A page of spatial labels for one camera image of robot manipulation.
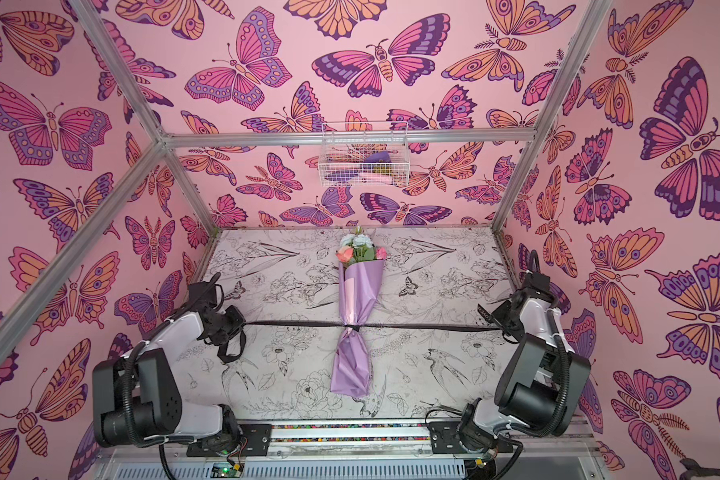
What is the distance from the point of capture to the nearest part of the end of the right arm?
0.64 meters

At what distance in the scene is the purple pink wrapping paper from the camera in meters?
0.80

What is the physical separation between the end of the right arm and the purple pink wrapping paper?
0.37 metres
